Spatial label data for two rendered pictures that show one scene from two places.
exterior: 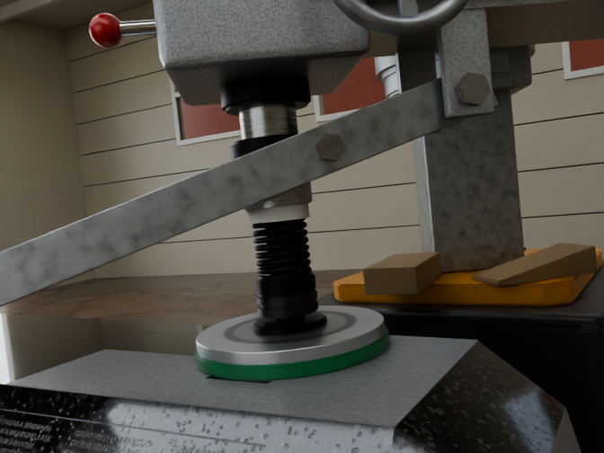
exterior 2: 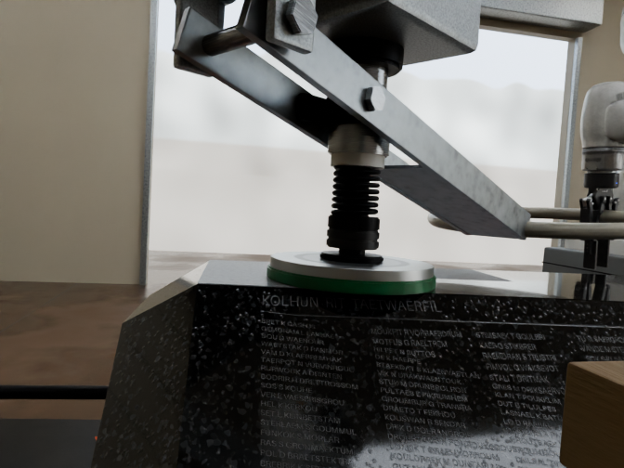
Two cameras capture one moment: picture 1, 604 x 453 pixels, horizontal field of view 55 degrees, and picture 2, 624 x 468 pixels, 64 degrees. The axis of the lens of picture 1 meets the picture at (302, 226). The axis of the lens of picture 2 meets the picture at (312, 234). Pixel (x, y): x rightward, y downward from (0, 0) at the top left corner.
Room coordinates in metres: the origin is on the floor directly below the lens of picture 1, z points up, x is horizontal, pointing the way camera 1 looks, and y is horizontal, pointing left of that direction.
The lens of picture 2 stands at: (1.12, -0.44, 0.90)
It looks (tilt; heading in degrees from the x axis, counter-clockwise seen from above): 3 degrees down; 140
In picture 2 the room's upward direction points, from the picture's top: 3 degrees clockwise
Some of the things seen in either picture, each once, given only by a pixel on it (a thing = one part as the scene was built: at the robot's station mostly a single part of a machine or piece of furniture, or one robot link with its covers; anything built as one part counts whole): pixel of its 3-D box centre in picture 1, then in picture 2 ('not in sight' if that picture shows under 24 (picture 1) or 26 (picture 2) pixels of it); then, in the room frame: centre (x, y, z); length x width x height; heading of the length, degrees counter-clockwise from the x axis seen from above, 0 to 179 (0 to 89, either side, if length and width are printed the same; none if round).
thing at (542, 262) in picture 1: (532, 263); not in sight; (1.08, -0.42, 0.80); 0.20 x 0.10 x 0.05; 102
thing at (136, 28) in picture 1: (129, 29); not in sight; (0.57, 0.15, 1.15); 0.08 x 0.03 x 0.03; 96
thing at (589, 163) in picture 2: not in sight; (602, 161); (0.62, 0.89, 1.05); 0.09 x 0.09 x 0.06
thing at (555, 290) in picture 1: (471, 270); not in sight; (1.31, -0.38, 0.76); 0.49 x 0.49 x 0.05; 56
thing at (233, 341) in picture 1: (290, 331); (351, 264); (0.65, 0.03, 0.82); 0.21 x 0.21 x 0.01
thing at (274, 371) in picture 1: (290, 333); (350, 266); (0.65, 0.03, 0.82); 0.22 x 0.22 x 0.04
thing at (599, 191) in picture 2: not in sight; (600, 190); (0.62, 0.89, 0.98); 0.08 x 0.07 x 0.09; 81
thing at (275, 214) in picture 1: (277, 204); (357, 153); (0.65, 0.03, 0.97); 0.07 x 0.07 x 0.04
